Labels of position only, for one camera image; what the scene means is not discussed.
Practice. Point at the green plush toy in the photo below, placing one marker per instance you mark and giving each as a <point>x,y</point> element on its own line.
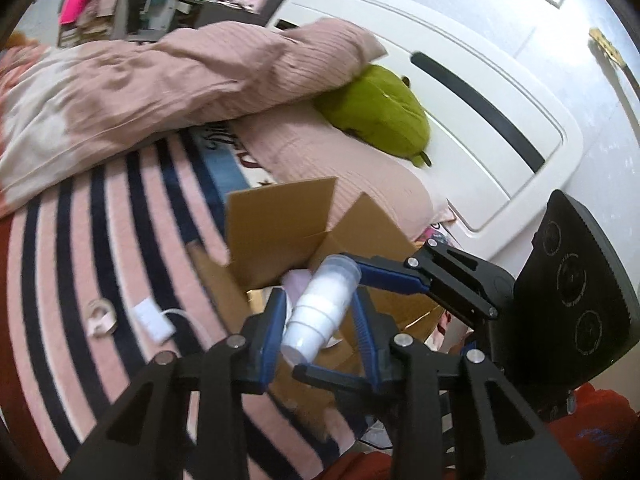
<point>379,108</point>

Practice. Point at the black desk chair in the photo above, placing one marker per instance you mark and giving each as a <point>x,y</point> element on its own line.
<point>135,18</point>

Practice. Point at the white cosmetic bottle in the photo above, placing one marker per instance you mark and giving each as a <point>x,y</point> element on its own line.
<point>312,324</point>

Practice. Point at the magenta gift bag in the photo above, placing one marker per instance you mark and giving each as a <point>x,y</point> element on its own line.
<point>71,10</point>

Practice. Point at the yellow white shelf unit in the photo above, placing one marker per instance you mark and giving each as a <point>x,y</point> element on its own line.
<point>100,20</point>

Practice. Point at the lilac rectangular box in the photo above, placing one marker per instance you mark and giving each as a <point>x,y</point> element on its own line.
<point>294,282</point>

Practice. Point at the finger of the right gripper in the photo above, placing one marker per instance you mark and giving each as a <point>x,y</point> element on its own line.
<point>476,291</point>
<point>330,380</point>

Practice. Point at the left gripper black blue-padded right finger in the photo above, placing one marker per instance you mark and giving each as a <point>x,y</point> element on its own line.
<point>497,435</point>

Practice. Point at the pink ribbed pillow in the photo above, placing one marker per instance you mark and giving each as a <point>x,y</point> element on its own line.
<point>293,142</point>

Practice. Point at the brown cardboard box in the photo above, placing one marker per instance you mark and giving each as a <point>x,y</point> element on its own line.
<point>279,228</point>

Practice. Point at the pink grey patchwork duvet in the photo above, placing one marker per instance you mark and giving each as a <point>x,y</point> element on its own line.
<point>64,111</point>

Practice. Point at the white bed headboard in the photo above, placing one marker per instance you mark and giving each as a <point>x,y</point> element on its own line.
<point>501,142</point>

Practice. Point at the brown plush bear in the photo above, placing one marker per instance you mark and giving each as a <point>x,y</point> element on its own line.
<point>17,39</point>

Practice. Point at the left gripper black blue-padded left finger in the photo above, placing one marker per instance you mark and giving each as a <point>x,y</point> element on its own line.
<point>186,413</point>

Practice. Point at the striped plush bed blanket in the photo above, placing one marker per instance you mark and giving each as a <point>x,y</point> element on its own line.
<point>117,232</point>

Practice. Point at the white tape dispenser roll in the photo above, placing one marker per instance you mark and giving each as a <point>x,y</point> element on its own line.
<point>101,318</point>

